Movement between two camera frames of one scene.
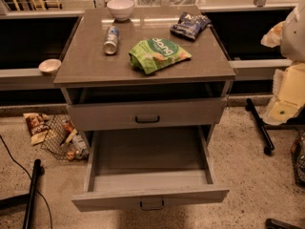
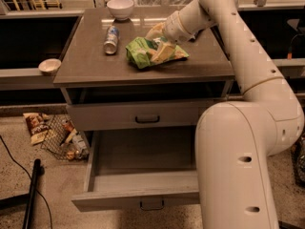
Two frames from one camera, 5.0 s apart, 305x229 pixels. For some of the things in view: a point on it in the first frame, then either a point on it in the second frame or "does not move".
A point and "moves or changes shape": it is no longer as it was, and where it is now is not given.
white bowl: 120,9 does not move
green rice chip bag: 152,54 moves or changes shape
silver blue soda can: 111,41 does not move
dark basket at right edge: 297,152 does not move
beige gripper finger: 274,37 → 155,31
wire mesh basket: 63,139 does not move
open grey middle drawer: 150,168 does not move
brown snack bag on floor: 37,125 does not move
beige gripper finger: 278,112 → 163,52
